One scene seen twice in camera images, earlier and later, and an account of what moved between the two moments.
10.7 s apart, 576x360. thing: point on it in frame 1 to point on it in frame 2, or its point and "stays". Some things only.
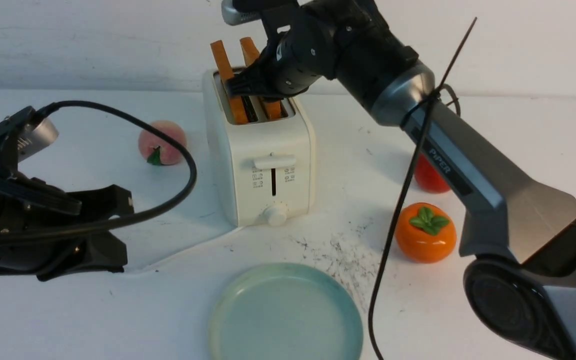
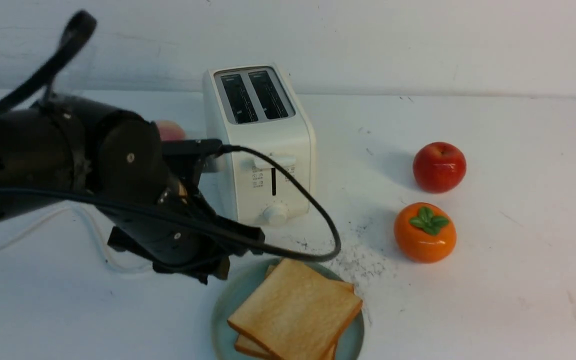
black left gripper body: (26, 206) to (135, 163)
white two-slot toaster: (263, 152) stays
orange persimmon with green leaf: (425, 233) stays
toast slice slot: (239, 112) to (295, 313)
